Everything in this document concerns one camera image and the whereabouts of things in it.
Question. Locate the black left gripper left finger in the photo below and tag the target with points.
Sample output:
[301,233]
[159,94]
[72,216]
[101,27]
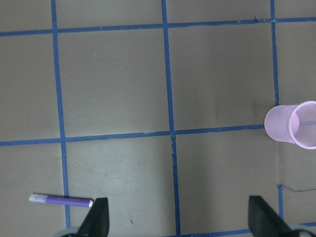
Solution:
[96,223]

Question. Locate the purple pen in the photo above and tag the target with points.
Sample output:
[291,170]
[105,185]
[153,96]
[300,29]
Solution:
[51,199]

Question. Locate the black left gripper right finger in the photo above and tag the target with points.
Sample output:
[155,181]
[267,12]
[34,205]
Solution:
[263,221]

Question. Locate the pink mesh cup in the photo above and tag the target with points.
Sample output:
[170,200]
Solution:
[293,124]

